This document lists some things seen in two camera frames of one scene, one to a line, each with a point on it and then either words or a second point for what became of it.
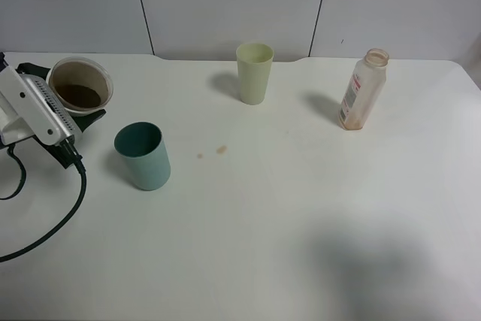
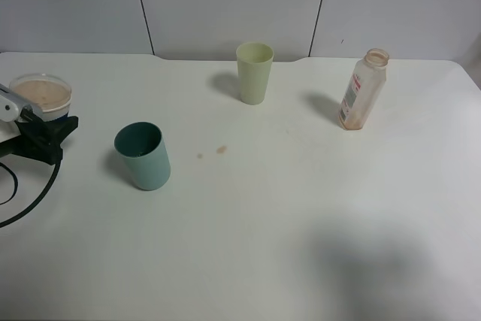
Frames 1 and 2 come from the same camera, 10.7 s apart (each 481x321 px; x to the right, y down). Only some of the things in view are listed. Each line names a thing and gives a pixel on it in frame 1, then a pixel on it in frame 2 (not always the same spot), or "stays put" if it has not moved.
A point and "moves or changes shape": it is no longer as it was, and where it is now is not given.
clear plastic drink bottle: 363,89 stays put
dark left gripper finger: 86,119 to 39,139
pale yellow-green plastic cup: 254,62 stays put
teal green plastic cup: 143,145 stays put
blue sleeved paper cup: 81,85 moves or changes shape
